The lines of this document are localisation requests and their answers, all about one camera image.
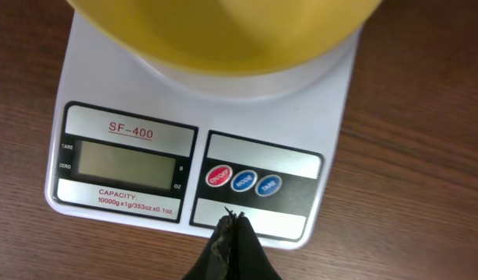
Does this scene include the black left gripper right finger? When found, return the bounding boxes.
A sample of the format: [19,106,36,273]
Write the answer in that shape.
[233,215,282,280]

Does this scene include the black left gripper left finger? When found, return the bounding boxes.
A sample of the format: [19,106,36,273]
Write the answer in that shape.
[183,212,236,280]

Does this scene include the yellow plastic bowl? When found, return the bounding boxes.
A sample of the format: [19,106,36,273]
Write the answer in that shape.
[68,0,381,76]

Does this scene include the white digital kitchen scale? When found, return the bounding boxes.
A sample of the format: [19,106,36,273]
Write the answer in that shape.
[44,15,359,250]

